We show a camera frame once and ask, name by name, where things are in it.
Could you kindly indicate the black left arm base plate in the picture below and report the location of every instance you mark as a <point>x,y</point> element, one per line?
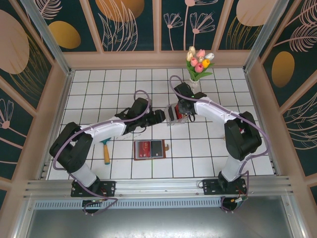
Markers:
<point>109,187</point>

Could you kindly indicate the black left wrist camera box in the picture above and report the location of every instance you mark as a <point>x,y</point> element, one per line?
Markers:
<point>140,106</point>

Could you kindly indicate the aluminium mounting rail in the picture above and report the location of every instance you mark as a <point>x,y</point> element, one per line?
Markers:
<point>158,187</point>

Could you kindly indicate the aluminium frame post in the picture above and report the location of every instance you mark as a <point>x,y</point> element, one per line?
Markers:
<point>265,34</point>
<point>47,39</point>

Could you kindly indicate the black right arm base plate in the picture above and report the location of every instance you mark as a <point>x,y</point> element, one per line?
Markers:
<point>210,187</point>

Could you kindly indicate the clear acrylic card box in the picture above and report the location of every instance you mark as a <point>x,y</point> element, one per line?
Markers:
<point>173,122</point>

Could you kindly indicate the grey metal sheet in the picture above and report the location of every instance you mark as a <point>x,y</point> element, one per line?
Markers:
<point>158,223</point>

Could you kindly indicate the red plastic card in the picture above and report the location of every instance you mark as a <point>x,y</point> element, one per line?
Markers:
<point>177,114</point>

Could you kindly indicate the floral wall panel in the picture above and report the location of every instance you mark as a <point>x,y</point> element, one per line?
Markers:
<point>242,24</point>
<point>178,24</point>
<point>294,54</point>
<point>17,62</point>
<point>67,27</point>
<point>121,24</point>

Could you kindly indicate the red VIP card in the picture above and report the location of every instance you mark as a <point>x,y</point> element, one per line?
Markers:
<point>144,149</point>

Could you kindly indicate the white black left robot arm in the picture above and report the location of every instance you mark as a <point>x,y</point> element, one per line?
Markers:
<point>106,127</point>

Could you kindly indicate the artificial tulip bouquet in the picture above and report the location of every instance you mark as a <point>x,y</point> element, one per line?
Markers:
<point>198,63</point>

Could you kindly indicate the brown leather card holder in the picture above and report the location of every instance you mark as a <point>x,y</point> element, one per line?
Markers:
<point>149,158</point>

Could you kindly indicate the white ribbed vase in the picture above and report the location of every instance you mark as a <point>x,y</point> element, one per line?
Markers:
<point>194,84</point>

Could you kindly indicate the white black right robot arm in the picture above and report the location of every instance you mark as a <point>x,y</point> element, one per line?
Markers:
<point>213,109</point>

